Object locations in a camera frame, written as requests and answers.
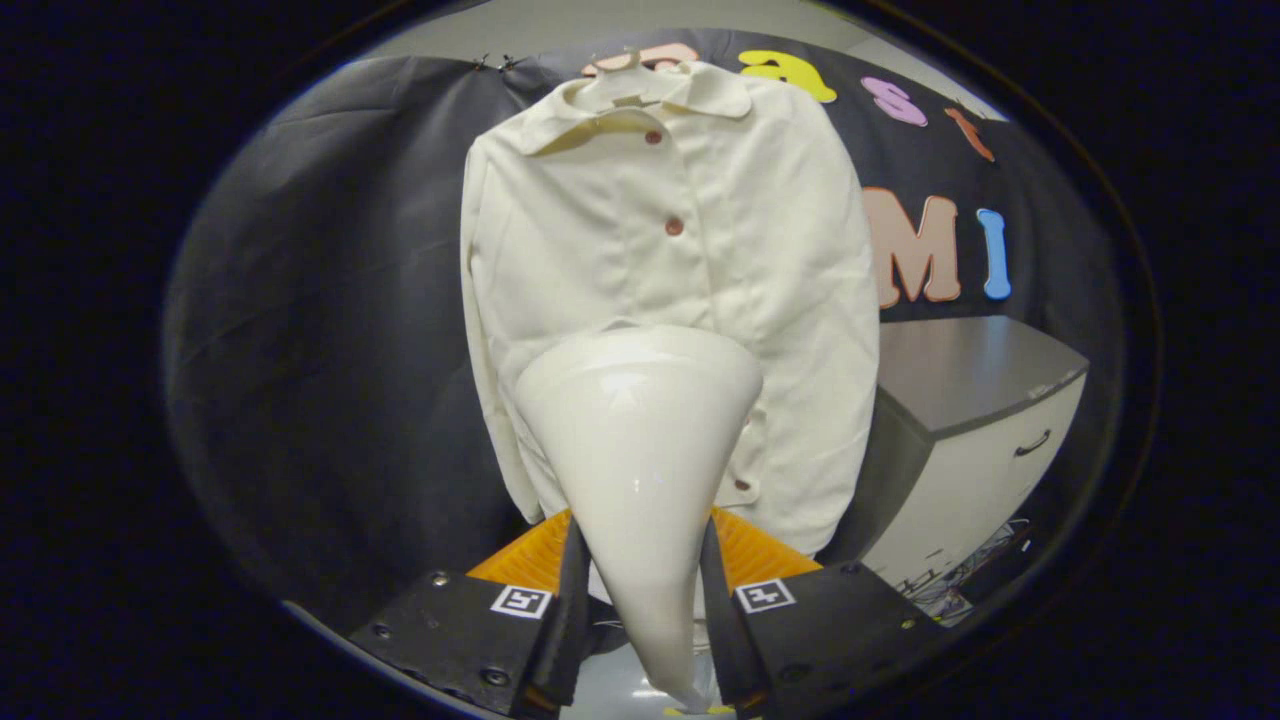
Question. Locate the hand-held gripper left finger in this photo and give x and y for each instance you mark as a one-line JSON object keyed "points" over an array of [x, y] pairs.
{"points": [[572, 620]]}

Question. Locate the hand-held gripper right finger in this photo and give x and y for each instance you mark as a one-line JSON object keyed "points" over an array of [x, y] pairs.
{"points": [[722, 630]]}

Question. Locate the cream button-up shirt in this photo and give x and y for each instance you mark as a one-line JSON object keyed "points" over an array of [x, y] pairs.
{"points": [[700, 250]]}

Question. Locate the cream clothes hanger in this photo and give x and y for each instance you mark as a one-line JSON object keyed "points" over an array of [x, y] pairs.
{"points": [[625, 88]]}

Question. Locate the grey top white cabinet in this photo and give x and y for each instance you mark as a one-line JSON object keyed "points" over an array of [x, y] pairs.
{"points": [[970, 370]]}

